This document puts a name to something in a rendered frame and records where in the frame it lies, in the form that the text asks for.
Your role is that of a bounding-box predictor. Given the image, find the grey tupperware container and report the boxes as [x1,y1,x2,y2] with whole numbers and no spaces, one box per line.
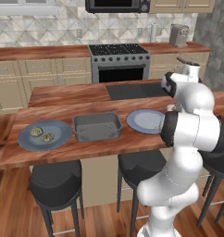
[72,111,124,143]

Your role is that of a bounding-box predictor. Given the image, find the black island hob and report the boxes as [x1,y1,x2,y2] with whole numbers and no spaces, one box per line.
[106,81,172,101]

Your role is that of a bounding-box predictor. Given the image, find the steel range oven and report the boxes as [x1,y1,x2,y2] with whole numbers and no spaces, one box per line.
[87,43,152,84]

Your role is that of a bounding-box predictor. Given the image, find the white paper towel roll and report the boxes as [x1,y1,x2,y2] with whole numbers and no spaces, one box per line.
[149,22,159,44]

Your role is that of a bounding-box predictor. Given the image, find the white window frame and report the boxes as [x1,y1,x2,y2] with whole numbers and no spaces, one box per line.
[0,0,60,17]

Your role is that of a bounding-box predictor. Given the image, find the beige dumpling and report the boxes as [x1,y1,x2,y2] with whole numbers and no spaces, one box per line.
[30,127,44,138]
[40,132,56,143]

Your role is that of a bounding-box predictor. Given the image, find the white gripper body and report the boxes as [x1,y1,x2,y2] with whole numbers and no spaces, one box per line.
[181,62,201,83]

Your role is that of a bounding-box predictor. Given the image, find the grey coffee machine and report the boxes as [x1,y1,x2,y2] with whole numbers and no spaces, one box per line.
[168,23,191,49]

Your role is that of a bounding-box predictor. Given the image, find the black microwave oven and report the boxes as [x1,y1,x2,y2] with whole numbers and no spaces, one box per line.
[84,0,152,14]

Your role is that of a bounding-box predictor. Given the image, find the black bar stool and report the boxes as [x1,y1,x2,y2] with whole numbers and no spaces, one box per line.
[29,159,86,237]
[116,149,168,237]
[196,147,224,229]

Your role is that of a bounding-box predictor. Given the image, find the blue-grey plate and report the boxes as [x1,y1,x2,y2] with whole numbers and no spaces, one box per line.
[125,108,167,136]
[17,119,73,153]

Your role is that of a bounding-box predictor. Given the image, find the beige base cupboard run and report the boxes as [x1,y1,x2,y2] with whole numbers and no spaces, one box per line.
[147,51,212,81]
[0,56,93,116]

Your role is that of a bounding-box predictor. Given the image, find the beige island cabinet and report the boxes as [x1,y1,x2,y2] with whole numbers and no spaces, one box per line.
[80,147,212,208]

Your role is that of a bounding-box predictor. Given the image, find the beige wall cupboards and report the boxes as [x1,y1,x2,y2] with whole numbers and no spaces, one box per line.
[148,0,216,14]

